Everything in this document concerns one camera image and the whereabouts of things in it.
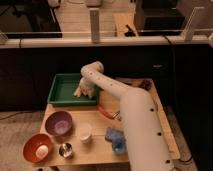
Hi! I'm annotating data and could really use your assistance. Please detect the white horizontal rail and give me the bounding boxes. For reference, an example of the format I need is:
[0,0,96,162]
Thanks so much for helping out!
[0,35,213,49]

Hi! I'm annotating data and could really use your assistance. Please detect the blue plastic cup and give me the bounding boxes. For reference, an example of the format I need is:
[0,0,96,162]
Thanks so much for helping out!
[112,139,126,155]

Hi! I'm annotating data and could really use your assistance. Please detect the dark red grapes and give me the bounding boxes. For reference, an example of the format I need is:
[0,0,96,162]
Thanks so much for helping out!
[133,80,152,91]

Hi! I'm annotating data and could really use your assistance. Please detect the white paper cup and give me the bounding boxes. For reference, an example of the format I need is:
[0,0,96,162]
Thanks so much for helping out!
[76,123,92,144]

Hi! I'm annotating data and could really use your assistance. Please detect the white egg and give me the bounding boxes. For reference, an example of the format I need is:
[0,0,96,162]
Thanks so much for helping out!
[36,145,48,158]

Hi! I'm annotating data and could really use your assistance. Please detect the small metal cup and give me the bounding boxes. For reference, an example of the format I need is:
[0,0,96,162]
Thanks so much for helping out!
[59,143,73,159]

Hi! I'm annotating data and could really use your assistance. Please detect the white vertical post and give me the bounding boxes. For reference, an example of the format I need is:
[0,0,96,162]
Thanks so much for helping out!
[89,8,100,43]

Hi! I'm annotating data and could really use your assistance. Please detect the red bowl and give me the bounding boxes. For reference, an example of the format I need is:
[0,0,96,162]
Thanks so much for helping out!
[23,134,53,163]

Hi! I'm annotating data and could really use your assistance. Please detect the purple bowl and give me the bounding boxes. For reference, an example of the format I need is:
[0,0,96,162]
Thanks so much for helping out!
[45,111,73,136]

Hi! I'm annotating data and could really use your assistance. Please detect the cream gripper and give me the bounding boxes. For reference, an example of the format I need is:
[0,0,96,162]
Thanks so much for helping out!
[79,78,95,99]

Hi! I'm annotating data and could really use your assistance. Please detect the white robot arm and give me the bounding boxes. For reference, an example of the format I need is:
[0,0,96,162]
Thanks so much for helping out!
[80,61,174,171]

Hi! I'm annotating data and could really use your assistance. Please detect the white angled post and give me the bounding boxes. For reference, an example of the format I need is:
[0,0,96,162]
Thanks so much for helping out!
[181,6,205,41]

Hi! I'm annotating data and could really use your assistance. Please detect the yellow banana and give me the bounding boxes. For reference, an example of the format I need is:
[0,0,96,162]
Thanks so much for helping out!
[73,87,82,97]

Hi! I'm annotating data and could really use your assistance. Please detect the green plastic tray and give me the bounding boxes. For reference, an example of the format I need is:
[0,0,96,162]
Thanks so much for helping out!
[47,73,99,106]

